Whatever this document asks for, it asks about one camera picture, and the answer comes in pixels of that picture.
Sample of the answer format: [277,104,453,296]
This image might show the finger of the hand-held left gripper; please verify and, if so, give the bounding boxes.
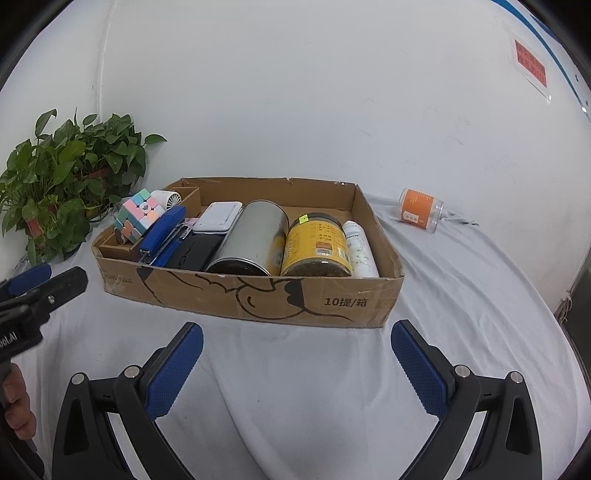
[0,263,53,299]
[9,266,89,325]

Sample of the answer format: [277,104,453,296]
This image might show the blue stapler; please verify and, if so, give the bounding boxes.
[137,206,188,268]

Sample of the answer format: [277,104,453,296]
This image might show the person's left hand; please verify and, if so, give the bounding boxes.
[0,364,38,442]

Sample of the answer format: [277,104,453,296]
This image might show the yellow label jar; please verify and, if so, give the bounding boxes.
[280,211,353,278]

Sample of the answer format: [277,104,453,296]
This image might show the white spray bottle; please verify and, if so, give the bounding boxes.
[341,220,380,279]

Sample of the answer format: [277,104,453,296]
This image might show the pastel puzzle cube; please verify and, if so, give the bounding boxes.
[113,189,166,246]

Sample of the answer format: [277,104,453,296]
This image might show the small cardboard tray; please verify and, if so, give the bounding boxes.
[94,185,203,263]

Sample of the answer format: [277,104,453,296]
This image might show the red wall sign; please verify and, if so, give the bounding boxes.
[513,38,552,103]

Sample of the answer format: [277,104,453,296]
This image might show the white table cloth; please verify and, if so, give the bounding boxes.
[0,188,591,480]

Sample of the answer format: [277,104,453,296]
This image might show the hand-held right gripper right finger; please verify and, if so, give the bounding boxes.
[390,319,542,480]

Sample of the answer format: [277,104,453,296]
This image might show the black oval pouch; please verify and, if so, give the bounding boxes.
[165,233,225,272]

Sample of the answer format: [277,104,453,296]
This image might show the silver metal can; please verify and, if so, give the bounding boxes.
[205,199,291,277]

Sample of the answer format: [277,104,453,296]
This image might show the potted green plant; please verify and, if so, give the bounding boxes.
[0,108,168,268]

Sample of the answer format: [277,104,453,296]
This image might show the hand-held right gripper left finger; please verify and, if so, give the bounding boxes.
[52,321,205,480]

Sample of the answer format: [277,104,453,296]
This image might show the white rectangular case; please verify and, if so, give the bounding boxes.
[192,200,243,234]

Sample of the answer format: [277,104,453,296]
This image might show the small white fan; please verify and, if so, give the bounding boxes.
[150,189,184,216]

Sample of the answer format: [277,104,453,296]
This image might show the clear jar with orange label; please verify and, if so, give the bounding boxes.
[398,187,445,235]

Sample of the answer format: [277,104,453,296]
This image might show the large cardboard box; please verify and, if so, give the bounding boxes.
[90,176,406,330]

